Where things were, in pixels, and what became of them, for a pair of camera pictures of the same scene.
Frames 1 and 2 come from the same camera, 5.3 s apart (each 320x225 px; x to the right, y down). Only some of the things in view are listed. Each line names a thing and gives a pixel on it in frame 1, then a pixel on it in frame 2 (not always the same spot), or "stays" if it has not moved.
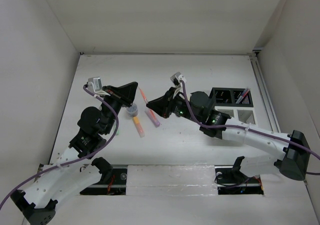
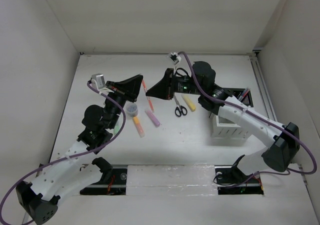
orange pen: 146,101 -> 148,99
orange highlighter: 139,127 stays
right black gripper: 163,106 -> 164,88
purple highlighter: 153,117 stays
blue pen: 240,97 stays
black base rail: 228,182 stays
